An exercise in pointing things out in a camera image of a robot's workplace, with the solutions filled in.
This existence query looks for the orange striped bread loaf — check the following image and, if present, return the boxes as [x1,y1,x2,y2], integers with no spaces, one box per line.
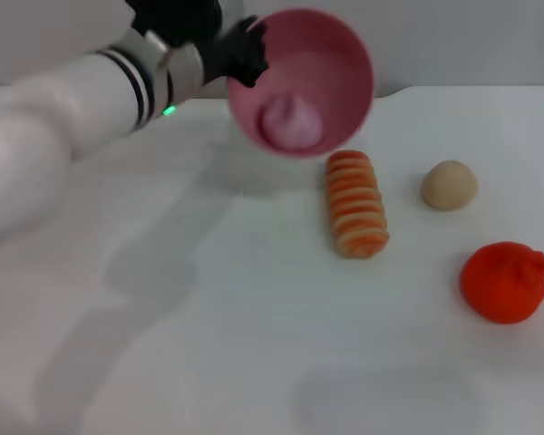
[325,150,391,259]

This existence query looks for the pink toy peach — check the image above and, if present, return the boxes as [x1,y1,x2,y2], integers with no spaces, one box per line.
[258,92,324,150]

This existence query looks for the red orange toy fruit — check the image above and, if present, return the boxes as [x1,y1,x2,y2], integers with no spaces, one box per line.
[460,241,544,324]

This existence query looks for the pink plastic bowl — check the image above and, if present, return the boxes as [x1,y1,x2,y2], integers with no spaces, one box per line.
[226,8,376,160]

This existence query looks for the beige round bun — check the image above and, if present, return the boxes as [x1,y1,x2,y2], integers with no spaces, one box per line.
[420,159,479,211]

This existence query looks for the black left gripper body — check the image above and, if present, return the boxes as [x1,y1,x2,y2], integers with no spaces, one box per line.
[203,16,259,82]

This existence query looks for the left wrist camera housing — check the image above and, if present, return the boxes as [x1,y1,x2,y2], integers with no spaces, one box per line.
[126,0,223,46]

